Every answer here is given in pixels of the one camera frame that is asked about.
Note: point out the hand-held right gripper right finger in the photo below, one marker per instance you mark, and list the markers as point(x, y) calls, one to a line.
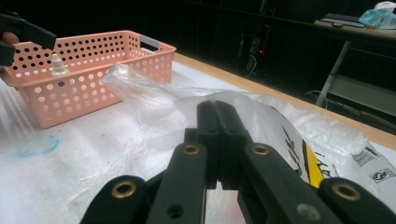
point(264, 180)

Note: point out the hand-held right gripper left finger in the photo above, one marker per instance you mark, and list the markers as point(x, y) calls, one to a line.
point(193, 174)

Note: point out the clear smiley plastic bag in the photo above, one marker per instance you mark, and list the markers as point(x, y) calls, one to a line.
point(280, 124)

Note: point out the pink perforated plastic basket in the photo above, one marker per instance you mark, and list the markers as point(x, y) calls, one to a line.
point(93, 56)

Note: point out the white-framed desk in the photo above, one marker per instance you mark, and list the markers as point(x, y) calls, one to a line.
point(355, 90)

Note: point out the dark keyboard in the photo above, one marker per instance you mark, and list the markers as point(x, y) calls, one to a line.
point(342, 19)

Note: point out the crumpled blue and white bag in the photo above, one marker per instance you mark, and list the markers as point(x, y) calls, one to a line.
point(378, 15)

